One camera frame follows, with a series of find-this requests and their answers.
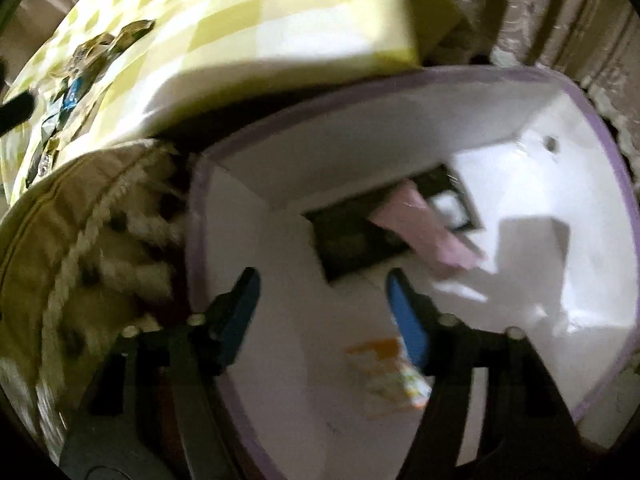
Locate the orange print snack packet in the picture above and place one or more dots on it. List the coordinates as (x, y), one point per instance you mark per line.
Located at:
(380, 360)

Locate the pile of mixed snack packets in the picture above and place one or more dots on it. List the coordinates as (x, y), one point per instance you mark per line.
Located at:
(95, 47)

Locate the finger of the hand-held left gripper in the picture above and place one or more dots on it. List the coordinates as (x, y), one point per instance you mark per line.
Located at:
(15, 112)

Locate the black packet with white label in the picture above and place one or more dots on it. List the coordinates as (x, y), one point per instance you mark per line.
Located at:
(452, 210)

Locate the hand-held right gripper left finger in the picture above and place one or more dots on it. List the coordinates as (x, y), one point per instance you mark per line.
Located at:
(239, 310)

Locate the brown curtain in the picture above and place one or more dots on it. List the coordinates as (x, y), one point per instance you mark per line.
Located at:
(550, 20)

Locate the white storage box purple trim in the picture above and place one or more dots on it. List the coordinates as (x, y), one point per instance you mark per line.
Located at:
(575, 240)

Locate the pink snack packet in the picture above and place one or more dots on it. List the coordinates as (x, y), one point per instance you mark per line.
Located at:
(425, 235)

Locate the black snack packet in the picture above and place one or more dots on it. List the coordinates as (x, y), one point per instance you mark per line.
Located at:
(350, 245)

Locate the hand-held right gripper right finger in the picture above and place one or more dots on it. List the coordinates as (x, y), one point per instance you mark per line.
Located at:
(407, 320)

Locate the yellow checked tablecloth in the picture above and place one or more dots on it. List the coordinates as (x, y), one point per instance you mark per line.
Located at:
(280, 25)

